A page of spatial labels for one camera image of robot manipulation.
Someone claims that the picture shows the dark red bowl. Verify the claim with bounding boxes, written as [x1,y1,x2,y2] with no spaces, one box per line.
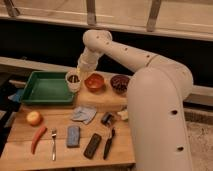
[110,75,130,94]

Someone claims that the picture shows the orange carrot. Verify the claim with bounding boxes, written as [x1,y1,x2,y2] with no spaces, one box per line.
[31,126,47,154]

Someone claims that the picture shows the black handled utensil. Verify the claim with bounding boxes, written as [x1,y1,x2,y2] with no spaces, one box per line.
[103,128,115,160]

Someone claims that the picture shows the green plastic tray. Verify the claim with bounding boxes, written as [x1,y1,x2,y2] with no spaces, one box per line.
[21,71,75,105]

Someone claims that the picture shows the light blue cloth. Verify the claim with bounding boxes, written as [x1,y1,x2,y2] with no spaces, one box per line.
[71,106,97,125]

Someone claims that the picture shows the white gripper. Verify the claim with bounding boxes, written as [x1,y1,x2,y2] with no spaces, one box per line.
[76,47,100,79]

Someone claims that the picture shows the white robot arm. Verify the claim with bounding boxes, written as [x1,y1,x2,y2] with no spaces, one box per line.
[78,30,193,171]

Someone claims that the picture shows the metal fork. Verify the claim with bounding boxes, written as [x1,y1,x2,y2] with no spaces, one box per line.
[51,129,57,161]

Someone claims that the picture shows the blue sponge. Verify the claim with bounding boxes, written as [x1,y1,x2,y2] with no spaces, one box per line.
[67,125,80,148]

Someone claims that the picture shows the white plastic cup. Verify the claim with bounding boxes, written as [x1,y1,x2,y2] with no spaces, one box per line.
[65,71,81,93]

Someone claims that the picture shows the black remote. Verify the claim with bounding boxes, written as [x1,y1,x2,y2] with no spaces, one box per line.
[84,133,102,159]

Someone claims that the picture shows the small metal cup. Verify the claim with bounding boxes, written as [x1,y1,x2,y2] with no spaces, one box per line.
[68,75,80,83]

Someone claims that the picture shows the orange bowl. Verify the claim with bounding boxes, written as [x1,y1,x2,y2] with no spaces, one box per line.
[84,73,105,92]

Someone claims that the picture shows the blue object at table edge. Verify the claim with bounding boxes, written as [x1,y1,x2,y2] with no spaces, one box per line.
[8,89,23,102]

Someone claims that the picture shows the black binder clip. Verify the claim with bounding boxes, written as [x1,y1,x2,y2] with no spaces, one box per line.
[101,112,114,126]

